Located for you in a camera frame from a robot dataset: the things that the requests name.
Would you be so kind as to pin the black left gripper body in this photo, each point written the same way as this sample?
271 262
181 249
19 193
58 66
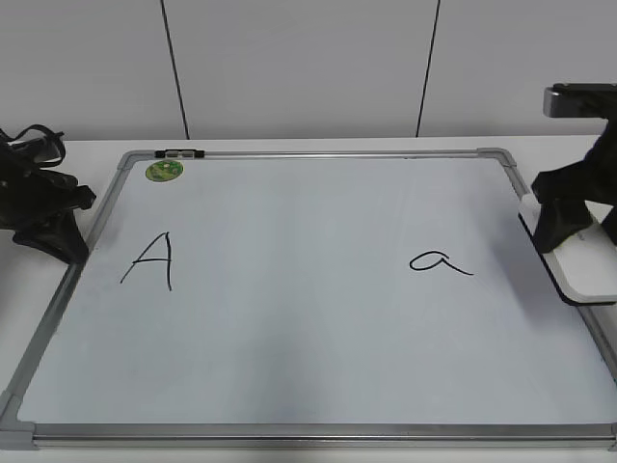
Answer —
32 189

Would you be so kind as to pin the round green sticker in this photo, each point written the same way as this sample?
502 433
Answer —
164 171

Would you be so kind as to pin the white board with aluminium frame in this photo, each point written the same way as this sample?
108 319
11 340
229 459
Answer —
312 298

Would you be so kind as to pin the white board eraser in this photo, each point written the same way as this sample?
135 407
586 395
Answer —
583 267

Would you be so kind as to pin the black metal hanging clip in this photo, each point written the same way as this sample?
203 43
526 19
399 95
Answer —
190 154

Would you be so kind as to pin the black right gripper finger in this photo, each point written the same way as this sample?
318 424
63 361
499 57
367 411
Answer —
559 219
609 225

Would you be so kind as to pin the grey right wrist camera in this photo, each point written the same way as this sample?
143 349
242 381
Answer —
580 101

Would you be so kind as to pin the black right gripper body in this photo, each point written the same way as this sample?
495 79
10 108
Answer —
593 178

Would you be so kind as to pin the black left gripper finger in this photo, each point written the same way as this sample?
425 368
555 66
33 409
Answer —
57 236

